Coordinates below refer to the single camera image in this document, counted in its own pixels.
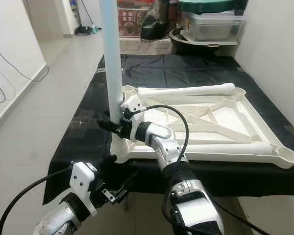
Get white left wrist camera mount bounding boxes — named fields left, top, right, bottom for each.
left=69, top=162, right=98, bottom=216

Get white plastic children table top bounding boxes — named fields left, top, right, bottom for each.
left=110, top=84, right=294, bottom=169

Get black floor mop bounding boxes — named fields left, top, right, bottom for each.
left=71, top=0, right=94, bottom=36

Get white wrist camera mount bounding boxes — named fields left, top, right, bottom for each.
left=120, top=94, right=147, bottom=142
left=69, top=162, right=98, bottom=216

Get green round pot lid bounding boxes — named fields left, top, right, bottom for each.
left=177, top=0, right=238, bottom=14

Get clear tape patch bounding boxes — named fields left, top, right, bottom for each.
left=69, top=110, right=103, bottom=129

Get white appliance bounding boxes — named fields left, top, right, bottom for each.
left=77, top=0, right=103, bottom=29

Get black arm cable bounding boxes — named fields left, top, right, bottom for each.
left=135, top=104, right=272, bottom=235
left=0, top=165, right=75, bottom=235

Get black tablecloth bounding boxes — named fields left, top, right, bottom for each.
left=43, top=54, right=294, bottom=205

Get black round basin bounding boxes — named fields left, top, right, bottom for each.
left=169, top=27, right=241, bottom=55

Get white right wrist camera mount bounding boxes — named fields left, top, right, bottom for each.
left=120, top=94, right=147, bottom=142

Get beige low bench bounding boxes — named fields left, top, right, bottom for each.
left=120, top=37, right=172, bottom=55

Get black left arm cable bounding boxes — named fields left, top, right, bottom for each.
left=0, top=165, right=75, bottom=235

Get black plastic bag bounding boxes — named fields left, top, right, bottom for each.
left=140, top=0, right=172, bottom=41

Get orange-lidded printed storage box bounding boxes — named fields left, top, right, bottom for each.
left=116, top=0, right=150, bottom=39

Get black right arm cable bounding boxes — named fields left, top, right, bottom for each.
left=135, top=104, right=272, bottom=235

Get white plastic table leg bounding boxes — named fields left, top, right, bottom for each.
left=137, top=83, right=236, bottom=97
left=184, top=141, right=274, bottom=156
left=102, top=0, right=130, bottom=162

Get clear plastic storage container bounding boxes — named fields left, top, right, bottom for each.
left=184, top=12, right=246, bottom=42

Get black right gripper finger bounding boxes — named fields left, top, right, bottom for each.
left=97, top=120, right=121, bottom=134

